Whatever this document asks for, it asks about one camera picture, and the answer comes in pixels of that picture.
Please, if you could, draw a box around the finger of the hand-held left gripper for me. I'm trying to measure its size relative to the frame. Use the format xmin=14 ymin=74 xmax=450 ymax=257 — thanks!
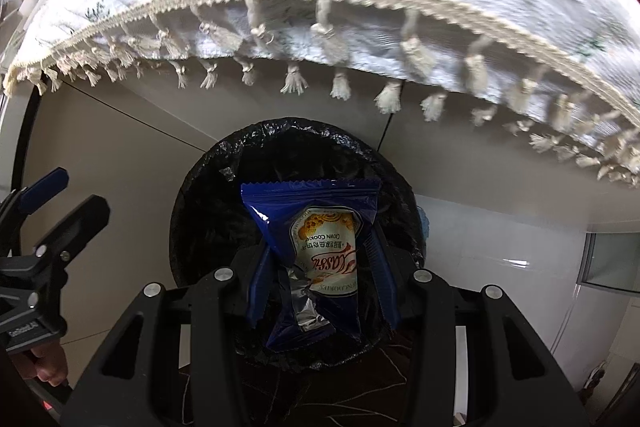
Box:
xmin=0 ymin=167 xmax=70 ymax=228
xmin=30 ymin=194 xmax=111 ymax=268

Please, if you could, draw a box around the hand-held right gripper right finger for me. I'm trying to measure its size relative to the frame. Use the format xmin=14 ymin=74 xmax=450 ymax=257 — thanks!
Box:
xmin=370 ymin=227 xmax=596 ymax=427

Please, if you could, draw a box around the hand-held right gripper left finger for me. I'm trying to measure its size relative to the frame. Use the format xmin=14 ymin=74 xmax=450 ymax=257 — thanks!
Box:
xmin=60 ymin=247 xmax=281 ymax=427

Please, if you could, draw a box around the blue cookie packet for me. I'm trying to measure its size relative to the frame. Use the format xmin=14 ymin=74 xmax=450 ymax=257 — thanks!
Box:
xmin=240 ymin=179 xmax=401 ymax=353

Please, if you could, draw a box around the black bin with black bag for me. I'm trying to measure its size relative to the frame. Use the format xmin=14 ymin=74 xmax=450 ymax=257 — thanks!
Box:
xmin=169 ymin=117 xmax=431 ymax=370

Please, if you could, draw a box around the person's left hand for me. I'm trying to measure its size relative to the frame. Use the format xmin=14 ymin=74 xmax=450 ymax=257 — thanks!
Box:
xmin=20 ymin=339 xmax=69 ymax=389

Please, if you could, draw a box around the grey framed glass panel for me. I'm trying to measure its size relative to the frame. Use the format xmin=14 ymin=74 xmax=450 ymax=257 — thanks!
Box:
xmin=577 ymin=232 xmax=640 ymax=293

